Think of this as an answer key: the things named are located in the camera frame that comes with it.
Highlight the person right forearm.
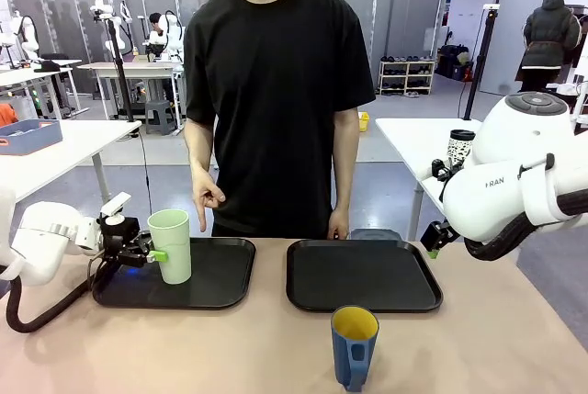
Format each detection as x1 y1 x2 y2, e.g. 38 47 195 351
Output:
183 118 218 175

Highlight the person left hand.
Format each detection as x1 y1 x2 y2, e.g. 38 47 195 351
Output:
326 207 352 242

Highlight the background white robot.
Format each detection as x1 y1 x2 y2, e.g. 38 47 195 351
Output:
145 10 186 63

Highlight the grey plastic stool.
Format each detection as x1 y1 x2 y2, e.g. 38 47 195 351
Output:
144 99 177 137

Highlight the person torso black t-shirt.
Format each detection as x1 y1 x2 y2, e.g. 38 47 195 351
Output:
182 0 377 240

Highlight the blue mug yellow inside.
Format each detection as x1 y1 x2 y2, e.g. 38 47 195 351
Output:
330 305 381 393

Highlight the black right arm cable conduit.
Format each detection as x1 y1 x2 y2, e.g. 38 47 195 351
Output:
462 187 588 263

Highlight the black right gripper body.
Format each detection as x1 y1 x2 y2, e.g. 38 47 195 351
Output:
419 220 457 253

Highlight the background person black jacket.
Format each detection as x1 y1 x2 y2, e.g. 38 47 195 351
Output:
514 0 583 93

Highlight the black light stand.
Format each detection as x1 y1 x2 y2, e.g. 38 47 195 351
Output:
462 4 501 121

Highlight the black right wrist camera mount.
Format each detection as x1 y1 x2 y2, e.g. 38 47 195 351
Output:
430 158 462 183

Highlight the person right hand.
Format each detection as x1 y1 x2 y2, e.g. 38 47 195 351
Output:
191 167 228 234

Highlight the black white patterned tumbler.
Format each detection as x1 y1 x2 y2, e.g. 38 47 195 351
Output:
447 129 477 169

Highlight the person left forearm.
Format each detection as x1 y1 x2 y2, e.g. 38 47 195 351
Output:
330 107 361 214

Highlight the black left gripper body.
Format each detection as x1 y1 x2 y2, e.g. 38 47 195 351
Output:
97 213 143 267

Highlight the background white work table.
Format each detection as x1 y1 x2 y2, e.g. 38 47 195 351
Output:
76 61 186 120

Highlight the white side table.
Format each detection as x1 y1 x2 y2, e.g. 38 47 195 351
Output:
375 117 484 242
0 118 143 205

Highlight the black tripod stand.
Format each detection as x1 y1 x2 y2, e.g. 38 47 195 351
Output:
94 4 135 123

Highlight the wooden shoe rack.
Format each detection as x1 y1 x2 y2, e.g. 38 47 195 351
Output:
378 59 436 97

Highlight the blue storage bin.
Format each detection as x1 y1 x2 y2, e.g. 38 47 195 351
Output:
0 118 64 157

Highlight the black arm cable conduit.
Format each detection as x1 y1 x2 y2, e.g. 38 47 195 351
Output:
462 187 588 263
5 255 116 334

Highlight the black chair seat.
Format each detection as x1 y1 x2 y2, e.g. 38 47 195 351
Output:
350 227 406 243

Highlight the black plastic serving tray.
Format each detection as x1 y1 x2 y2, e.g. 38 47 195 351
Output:
285 239 444 314
91 237 257 311

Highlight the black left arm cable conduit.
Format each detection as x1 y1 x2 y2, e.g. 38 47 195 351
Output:
5 255 116 334

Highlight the light green plastic cup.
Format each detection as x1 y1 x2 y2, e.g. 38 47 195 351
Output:
146 208 193 286

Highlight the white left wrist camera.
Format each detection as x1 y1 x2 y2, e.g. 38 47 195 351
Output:
98 191 132 220

